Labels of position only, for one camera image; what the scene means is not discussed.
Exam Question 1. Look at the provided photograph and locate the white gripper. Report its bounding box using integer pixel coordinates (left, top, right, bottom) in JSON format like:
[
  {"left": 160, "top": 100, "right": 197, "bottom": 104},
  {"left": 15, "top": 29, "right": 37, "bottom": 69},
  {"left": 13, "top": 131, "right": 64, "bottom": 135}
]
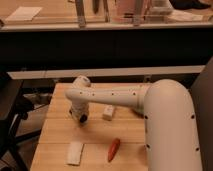
[{"left": 69, "top": 102, "right": 89, "bottom": 122}]

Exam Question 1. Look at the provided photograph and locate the yellow black eraser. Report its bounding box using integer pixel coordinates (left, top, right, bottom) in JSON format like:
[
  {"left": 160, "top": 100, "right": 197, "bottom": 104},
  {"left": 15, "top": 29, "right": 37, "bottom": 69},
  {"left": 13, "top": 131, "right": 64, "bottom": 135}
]
[{"left": 79, "top": 115, "right": 88, "bottom": 125}]

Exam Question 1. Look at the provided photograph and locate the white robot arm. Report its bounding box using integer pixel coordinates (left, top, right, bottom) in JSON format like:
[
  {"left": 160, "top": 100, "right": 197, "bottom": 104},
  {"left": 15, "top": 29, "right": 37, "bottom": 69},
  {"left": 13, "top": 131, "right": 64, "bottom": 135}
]
[{"left": 65, "top": 76, "right": 203, "bottom": 171}]

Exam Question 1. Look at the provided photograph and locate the white sponge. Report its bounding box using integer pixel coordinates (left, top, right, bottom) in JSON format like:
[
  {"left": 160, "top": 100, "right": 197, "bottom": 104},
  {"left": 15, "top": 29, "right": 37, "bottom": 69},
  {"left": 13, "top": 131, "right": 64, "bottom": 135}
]
[{"left": 67, "top": 141, "right": 84, "bottom": 166}]

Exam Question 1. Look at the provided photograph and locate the white cylinder block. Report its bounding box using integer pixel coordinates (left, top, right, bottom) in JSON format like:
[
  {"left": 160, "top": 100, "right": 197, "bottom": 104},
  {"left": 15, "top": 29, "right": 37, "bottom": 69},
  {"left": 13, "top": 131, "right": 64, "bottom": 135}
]
[{"left": 102, "top": 105, "right": 115, "bottom": 121}]

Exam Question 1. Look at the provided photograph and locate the black office chair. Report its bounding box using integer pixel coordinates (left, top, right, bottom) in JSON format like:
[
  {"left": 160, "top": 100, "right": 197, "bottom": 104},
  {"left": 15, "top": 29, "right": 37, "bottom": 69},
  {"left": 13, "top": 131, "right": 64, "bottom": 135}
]
[{"left": 0, "top": 71, "right": 41, "bottom": 171}]

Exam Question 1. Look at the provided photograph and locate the white paper sheet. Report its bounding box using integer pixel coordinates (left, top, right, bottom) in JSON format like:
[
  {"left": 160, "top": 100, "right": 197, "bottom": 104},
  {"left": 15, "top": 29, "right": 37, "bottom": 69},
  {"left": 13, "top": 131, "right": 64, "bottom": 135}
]
[{"left": 6, "top": 6, "right": 42, "bottom": 21}]

